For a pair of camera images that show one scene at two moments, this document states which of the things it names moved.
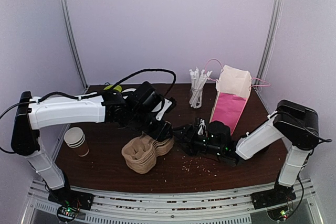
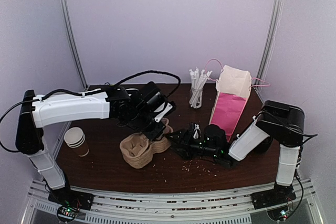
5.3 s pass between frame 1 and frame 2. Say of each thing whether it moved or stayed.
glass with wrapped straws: stayed
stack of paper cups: stayed
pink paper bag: stayed
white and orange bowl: stayed
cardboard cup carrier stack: moved
